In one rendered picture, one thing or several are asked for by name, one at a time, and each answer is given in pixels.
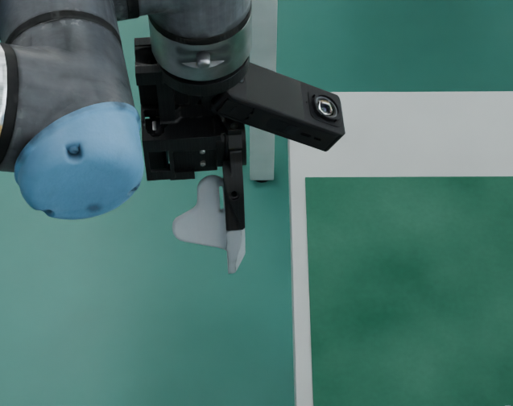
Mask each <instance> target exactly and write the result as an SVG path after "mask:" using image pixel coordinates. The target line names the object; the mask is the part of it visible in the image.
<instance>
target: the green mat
mask: <svg viewBox="0 0 513 406"><path fill-rule="evenodd" d="M305 192H306V215H307V237H308V282H309V304H310V326H311V348H312V393H313V406H506V405H510V406H513V176H397V177H305Z"/></svg>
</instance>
